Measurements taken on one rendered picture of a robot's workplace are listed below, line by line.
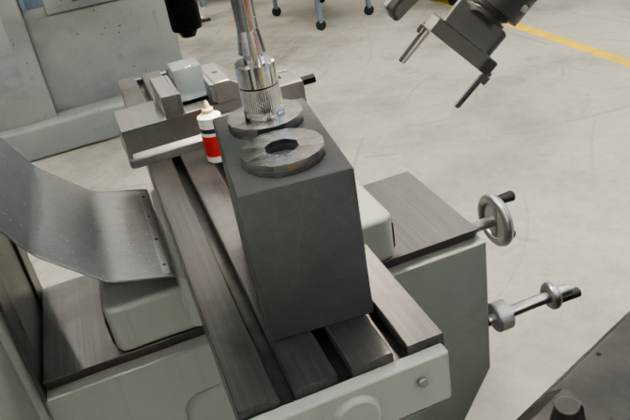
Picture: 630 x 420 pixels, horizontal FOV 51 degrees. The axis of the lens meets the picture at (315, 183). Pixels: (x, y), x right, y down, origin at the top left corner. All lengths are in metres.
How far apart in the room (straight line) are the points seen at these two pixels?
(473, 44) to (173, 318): 0.62
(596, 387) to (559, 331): 0.99
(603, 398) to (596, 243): 1.42
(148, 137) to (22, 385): 0.45
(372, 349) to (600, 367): 0.60
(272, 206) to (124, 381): 0.56
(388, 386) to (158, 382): 0.53
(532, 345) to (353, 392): 1.47
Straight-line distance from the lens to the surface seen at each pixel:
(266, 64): 0.75
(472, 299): 1.32
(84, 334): 1.21
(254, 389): 0.71
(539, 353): 2.11
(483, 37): 1.00
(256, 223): 0.66
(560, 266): 2.44
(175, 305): 1.09
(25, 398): 1.12
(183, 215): 1.03
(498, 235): 1.47
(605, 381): 1.22
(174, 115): 1.22
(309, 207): 0.67
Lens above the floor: 1.45
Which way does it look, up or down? 28 degrees down
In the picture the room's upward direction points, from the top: 10 degrees counter-clockwise
